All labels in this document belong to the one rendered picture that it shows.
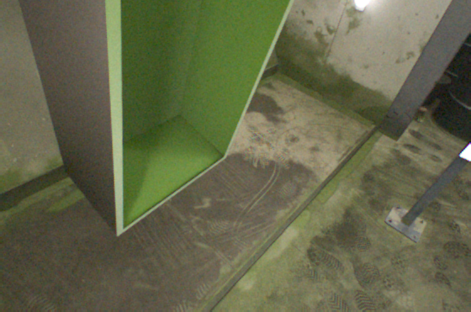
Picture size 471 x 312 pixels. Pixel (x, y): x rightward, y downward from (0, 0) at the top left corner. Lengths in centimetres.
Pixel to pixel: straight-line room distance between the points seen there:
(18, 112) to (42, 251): 71
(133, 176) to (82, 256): 54
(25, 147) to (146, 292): 98
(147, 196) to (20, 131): 87
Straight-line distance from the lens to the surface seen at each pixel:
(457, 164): 186
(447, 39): 249
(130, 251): 165
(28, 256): 178
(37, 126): 190
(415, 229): 220
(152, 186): 130
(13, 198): 195
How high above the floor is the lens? 149
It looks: 41 degrees down
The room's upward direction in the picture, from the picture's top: 9 degrees clockwise
